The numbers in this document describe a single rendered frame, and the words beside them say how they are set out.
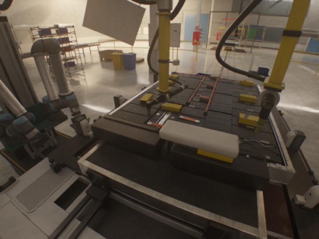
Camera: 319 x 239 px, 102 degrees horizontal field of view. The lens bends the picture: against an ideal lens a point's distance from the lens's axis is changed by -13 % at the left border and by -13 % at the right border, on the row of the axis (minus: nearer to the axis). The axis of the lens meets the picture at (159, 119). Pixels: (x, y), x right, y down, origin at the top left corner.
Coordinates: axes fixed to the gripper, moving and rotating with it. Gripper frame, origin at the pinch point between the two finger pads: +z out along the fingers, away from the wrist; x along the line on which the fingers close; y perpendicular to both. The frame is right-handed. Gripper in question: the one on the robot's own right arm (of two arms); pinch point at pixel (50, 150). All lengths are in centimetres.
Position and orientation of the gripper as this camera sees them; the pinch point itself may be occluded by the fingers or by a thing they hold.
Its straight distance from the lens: 146.4
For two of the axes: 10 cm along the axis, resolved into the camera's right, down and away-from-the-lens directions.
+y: -8.7, 1.9, 4.6
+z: 4.2, 7.8, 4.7
